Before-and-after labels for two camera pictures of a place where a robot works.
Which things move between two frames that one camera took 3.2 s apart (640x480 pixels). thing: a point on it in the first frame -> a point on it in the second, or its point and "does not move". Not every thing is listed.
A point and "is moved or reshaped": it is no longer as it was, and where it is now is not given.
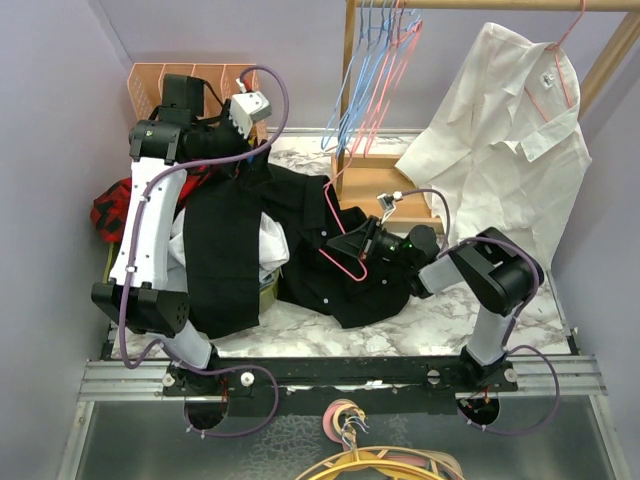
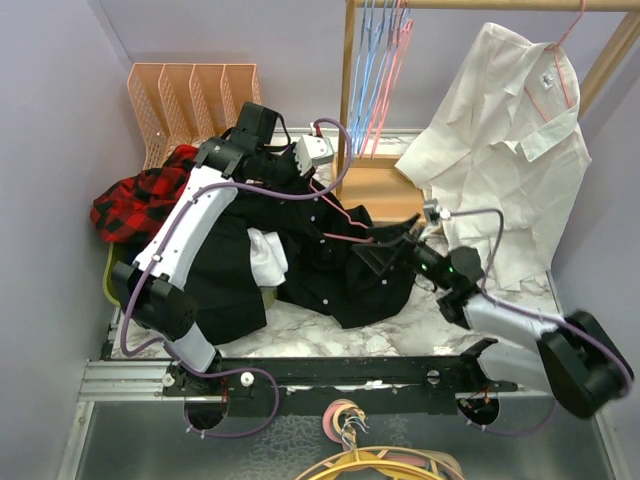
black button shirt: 221,221 is moved or reshaped
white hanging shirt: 506,149 does not move
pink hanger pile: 341,421 does not move
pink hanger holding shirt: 555,48 does not move
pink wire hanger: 325,186 -> 342,212
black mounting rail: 340,377 does not move
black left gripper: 242,142 -> 295,178
